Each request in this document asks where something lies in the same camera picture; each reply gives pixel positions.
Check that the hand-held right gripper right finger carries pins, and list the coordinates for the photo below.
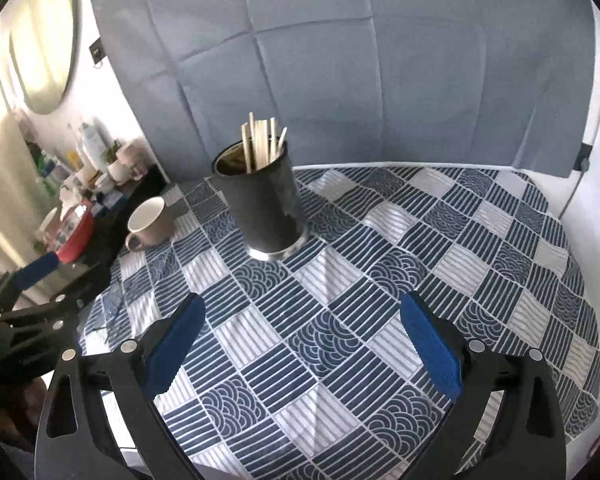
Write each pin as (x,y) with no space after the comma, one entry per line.
(430,345)

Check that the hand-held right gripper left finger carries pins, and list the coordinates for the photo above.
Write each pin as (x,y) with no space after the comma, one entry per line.
(177,345)

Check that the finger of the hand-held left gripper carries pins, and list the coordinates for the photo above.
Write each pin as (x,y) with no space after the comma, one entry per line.
(65,310)
(37,270)

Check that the black cylindrical utensil holder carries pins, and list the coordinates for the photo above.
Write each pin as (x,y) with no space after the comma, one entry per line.
(260,205)

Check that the set of wooden chopsticks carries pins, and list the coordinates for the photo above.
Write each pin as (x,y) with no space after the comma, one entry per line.
(262,145)

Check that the red bowl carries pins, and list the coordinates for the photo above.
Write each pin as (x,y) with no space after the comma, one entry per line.
(77,240)

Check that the light curtain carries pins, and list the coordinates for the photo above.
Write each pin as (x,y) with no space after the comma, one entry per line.
(0,200)

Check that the green bottle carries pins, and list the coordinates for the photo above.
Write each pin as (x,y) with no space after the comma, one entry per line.
(44,166)

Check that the blue white patterned tablecloth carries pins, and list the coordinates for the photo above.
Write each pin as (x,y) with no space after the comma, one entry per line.
(330,310)

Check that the beige ceramic mug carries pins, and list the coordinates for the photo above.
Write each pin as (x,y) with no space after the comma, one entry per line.
(152,225)

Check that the white plant pot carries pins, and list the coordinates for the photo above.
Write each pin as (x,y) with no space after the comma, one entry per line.
(117,172)

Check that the white bottle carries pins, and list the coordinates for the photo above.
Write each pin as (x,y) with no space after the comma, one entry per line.
(92,147)

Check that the pink pot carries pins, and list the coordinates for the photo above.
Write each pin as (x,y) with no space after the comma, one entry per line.
(132,160)

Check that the black backdrop clip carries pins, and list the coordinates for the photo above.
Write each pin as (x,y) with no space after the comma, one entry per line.
(585,157)
(96,53)

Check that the grey backdrop cloth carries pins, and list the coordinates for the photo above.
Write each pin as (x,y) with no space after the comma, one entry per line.
(355,60)

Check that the oval wall mirror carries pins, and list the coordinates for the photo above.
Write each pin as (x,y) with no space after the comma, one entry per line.
(45,35)

